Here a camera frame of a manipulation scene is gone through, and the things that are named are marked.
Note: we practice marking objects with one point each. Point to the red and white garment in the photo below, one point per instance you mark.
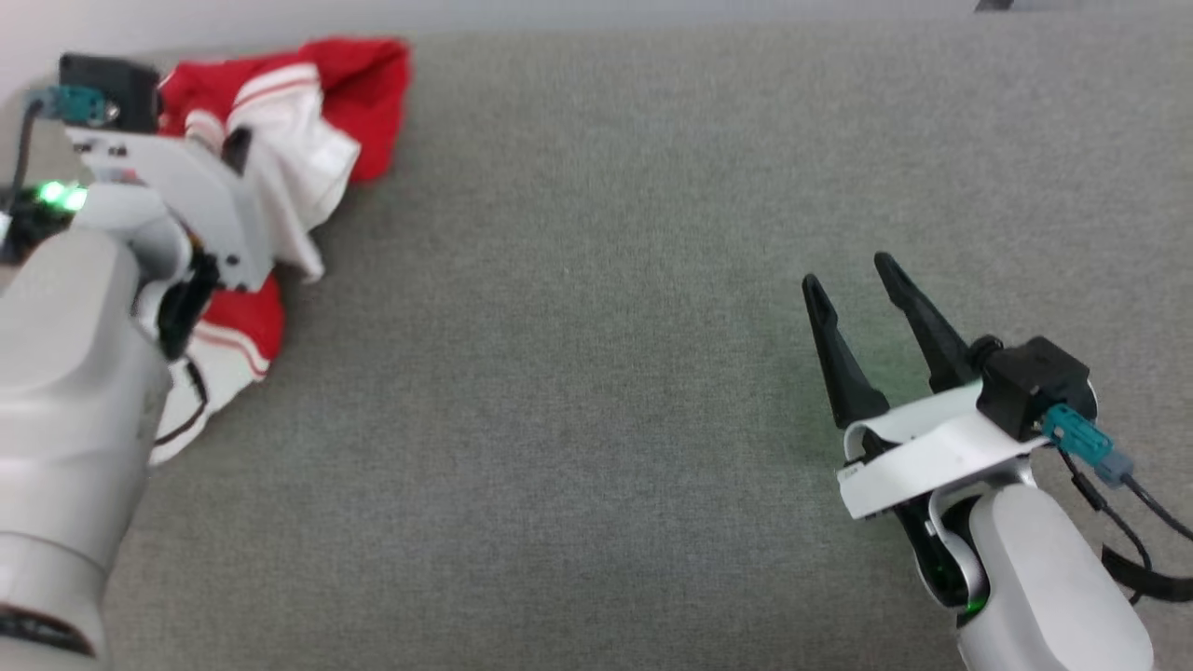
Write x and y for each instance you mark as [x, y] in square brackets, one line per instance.
[363, 93]

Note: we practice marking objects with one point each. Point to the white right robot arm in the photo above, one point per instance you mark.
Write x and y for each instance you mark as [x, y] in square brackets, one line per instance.
[1044, 578]

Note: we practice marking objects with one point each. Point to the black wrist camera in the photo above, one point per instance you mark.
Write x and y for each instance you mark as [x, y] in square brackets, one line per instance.
[112, 89]
[1030, 382]

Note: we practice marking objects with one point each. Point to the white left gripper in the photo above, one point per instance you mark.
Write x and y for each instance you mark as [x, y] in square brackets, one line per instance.
[200, 200]

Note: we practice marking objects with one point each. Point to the grey fabric sofa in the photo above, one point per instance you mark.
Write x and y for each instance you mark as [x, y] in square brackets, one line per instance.
[596, 280]

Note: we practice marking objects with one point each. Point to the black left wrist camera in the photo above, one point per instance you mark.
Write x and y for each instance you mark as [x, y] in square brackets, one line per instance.
[112, 89]

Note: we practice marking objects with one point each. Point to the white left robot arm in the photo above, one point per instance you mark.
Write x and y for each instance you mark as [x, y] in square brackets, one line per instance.
[65, 373]

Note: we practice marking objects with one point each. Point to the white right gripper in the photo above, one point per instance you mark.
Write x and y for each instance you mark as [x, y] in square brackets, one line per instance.
[923, 447]

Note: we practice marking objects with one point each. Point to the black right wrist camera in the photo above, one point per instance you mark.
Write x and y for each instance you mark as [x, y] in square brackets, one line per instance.
[1030, 382]

